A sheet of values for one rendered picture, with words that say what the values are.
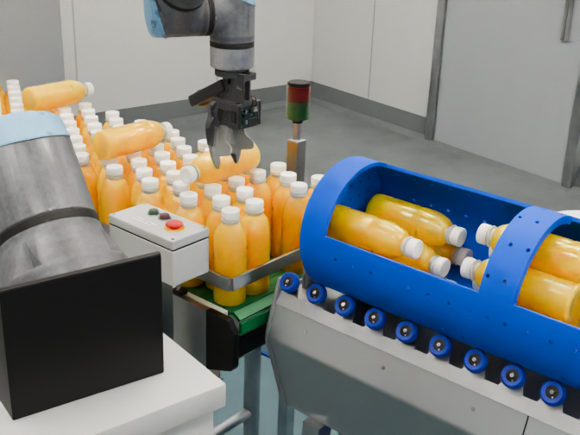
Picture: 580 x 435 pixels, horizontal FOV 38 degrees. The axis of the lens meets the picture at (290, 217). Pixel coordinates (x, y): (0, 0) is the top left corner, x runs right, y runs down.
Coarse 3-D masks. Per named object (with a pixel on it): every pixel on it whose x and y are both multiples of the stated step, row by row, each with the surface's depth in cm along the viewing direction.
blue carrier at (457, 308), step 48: (336, 192) 167; (384, 192) 188; (432, 192) 177; (480, 192) 163; (336, 240) 165; (528, 240) 144; (576, 240) 159; (336, 288) 173; (384, 288) 160; (432, 288) 152; (480, 288) 146; (480, 336) 149; (528, 336) 141; (576, 336) 136; (576, 384) 142
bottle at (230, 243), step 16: (224, 224) 178; (240, 224) 179; (224, 240) 178; (240, 240) 178; (224, 256) 179; (240, 256) 180; (224, 272) 180; (240, 272) 181; (240, 288) 183; (224, 304) 183; (240, 304) 184
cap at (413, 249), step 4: (412, 240) 162; (416, 240) 162; (420, 240) 163; (408, 244) 162; (412, 244) 162; (416, 244) 162; (420, 244) 163; (408, 248) 162; (412, 248) 161; (416, 248) 162; (420, 248) 163; (408, 252) 162; (412, 252) 161; (416, 252) 162; (420, 252) 164; (408, 256) 163; (412, 256) 162; (416, 256) 163
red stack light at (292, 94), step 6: (288, 90) 225; (294, 90) 224; (300, 90) 223; (306, 90) 224; (288, 96) 225; (294, 96) 224; (300, 96) 224; (306, 96) 225; (294, 102) 225; (300, 102) 225
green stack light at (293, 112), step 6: (288, 102) 226; (306, 102) 226; (288, 108) 226; (294, 108) 225; (300, 108) 225; (306, 108) 226; (288, 114) 227; (294, 114) 226; (300, 114) 226; (306, 114) 227; (294, 120) 226; (300, 120) 226
